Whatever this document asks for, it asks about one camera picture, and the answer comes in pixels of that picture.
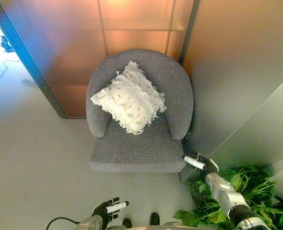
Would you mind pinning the dark equipment stand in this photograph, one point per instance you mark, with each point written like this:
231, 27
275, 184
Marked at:
5, 44

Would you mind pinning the white fringed pillow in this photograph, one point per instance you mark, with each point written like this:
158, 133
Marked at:
129, 100

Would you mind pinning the black robot foot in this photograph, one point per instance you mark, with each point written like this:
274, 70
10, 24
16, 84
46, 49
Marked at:
127, 222
154, 218

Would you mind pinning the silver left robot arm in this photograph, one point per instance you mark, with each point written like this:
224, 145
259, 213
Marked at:
91, 221

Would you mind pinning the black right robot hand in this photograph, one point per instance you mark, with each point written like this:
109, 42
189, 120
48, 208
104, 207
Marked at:
207, 166

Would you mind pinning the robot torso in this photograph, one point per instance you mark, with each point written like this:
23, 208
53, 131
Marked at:
151, 227

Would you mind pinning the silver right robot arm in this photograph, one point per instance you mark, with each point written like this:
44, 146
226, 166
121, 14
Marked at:
227, 194

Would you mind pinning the green leafy potted plant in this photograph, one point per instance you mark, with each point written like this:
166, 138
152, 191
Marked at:
203, 210

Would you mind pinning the black left robot foot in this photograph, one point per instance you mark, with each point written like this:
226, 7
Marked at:
127, 222

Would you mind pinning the gray fabric armchair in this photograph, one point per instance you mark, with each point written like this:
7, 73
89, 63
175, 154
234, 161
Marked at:
141, 153

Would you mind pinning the black right robot foot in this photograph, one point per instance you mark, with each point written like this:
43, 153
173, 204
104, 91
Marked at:
154, 218

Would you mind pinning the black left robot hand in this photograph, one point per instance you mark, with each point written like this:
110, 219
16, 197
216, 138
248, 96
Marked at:
105, 210

